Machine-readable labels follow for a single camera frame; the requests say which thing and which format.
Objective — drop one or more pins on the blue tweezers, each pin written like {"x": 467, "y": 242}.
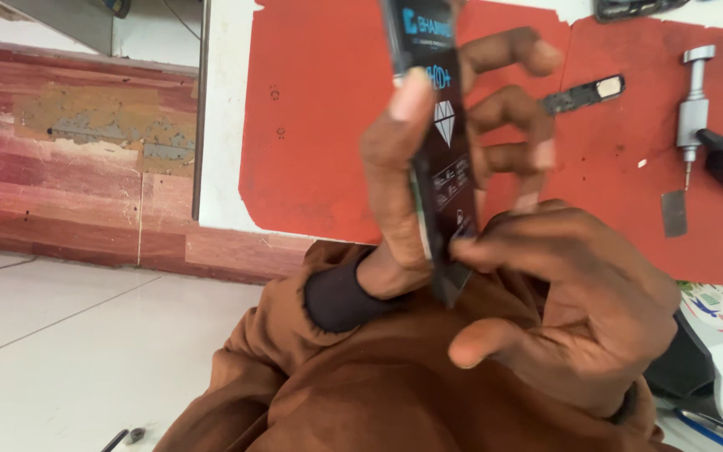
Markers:
{"x": 713, "y": 433}

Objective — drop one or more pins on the small grey cap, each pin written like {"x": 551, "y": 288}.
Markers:
{"x": 135, "y": 435}

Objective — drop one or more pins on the red work mat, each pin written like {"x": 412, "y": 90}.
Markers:
{"x": 311, "y": 125}

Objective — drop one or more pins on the person's left hand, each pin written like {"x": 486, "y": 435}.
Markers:
{"x": 393, "y": 188}

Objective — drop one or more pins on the silver precision screwdriver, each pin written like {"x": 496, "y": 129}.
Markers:
{"x": 693, "y": 116}

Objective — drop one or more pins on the small black phone speaker module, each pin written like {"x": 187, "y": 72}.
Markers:
{"x": 587, "y": 94}

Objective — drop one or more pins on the black slim tool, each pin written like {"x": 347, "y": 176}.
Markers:
{"x": 114, "y": 441}

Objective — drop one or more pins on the person's brown garment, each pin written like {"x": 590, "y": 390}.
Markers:
{"x": 368, "y": 402}

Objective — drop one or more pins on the person's right hand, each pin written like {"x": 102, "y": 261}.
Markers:
{"x": 594, "y": 301}

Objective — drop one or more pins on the thin metal pry blade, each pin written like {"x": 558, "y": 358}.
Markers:
{"x": 675, "y": 213}

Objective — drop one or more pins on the black pouch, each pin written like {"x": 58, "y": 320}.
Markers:
{"x": 681, "y": 364}

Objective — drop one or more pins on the metal table edge strip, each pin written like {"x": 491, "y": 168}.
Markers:
{"x": 201, "y": 107}

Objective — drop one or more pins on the black phone battery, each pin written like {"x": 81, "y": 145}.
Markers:
{"x": 446, "y": 157}

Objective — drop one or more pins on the dark phone frame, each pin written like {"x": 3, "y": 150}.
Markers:
{"x": 631, "y": 7}

